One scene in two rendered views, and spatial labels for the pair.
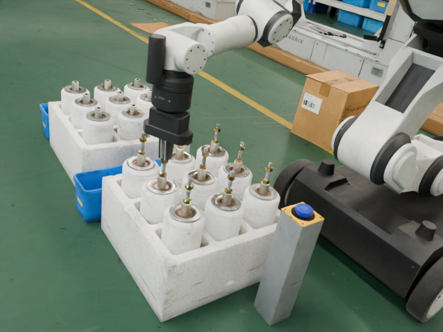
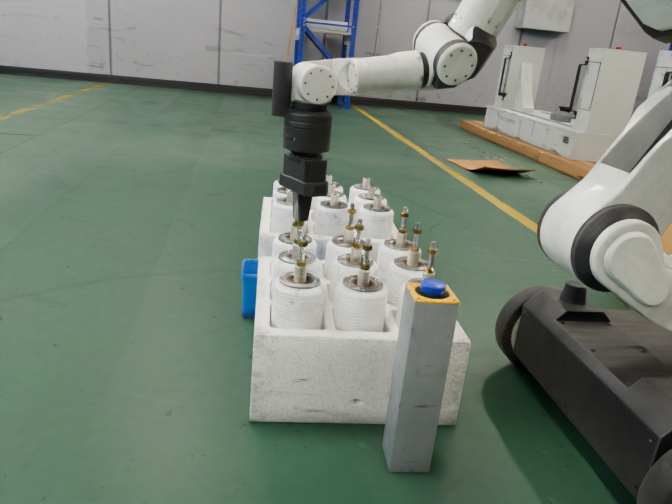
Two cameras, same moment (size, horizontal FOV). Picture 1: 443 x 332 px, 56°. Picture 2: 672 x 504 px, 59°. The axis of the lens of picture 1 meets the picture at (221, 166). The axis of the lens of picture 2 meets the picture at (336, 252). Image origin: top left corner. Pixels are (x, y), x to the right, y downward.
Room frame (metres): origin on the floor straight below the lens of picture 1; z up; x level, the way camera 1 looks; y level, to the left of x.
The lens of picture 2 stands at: (-0.03, -0.52, 0.66)
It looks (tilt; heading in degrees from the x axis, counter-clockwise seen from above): 19 degrees down; 32
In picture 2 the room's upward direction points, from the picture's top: 6 degrees clockwise
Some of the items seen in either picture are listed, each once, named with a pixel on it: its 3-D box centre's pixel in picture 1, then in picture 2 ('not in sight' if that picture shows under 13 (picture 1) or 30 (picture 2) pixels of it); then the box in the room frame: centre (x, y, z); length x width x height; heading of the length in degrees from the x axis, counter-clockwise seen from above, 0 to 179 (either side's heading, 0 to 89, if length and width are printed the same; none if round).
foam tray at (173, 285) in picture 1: (193, 225); (347, 332); (0.94, 0.05, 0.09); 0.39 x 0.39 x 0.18; 40
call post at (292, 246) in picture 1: (285, 266); (417, 380); (0.77, -0.20, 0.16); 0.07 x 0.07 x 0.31; 40
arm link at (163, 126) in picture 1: (170, 111); (306, 158); (0.87, 0.14, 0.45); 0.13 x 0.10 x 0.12; 69
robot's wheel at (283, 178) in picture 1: (296, 186); (540, 328); (1.26, -0.27, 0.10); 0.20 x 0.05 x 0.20; 132
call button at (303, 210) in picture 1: (303, 211); (432, 288); (0.77, -0.20, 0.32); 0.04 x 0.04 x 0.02
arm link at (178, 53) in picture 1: (173, 63); (304, 95); (0.85, 0.14, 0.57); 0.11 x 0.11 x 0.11; 50
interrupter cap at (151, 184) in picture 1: (161, 186); (297, 257); (0.87, 0.14, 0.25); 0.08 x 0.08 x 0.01
